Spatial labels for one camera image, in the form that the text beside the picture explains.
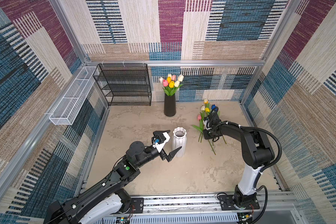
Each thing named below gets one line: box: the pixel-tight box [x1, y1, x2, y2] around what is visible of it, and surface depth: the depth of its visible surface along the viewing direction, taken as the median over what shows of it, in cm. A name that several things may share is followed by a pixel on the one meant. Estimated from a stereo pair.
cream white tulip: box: [177, 74, 184, 83], surface depth 92 cm
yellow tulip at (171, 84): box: [168, 80, 175, 89], surface depth 91 cm
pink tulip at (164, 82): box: [161, 79, 169, 87], surface depth 90 cm
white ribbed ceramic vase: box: [172, 126, 188, 158], surface depth 78 cm
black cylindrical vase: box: [163, 93, 176, 117], surface depth 110 cm
